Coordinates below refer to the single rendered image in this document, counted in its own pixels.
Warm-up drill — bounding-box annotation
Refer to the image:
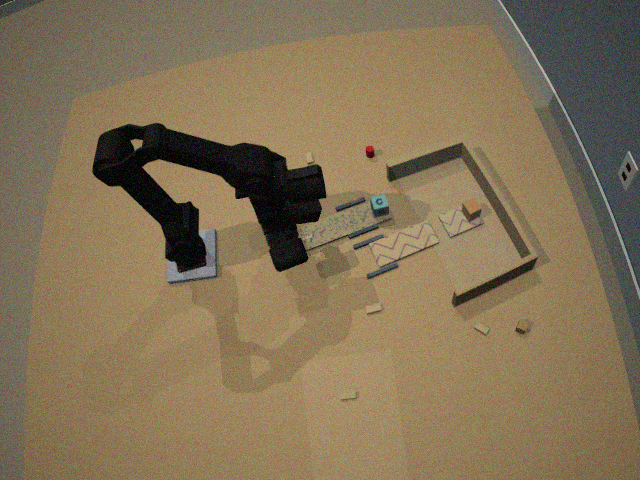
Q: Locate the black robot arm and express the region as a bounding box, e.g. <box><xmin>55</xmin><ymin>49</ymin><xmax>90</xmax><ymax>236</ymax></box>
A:
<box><xmin>92</xmin><ymin>123</ymin><xmax>326</xmax><ymax>273</ymax></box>

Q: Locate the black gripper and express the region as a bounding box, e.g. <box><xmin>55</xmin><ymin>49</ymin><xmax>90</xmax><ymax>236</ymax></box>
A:
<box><xmin>255</xmin><ymin>199</ymin><xmax>308</xmax><ymax>272</ymax></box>

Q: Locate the teal labelled cube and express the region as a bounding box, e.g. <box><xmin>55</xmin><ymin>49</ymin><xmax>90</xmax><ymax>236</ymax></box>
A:
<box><xmin>370</xmin><ymin>194</ymin><xmax>389</xmax><ymax>217</ymax></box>

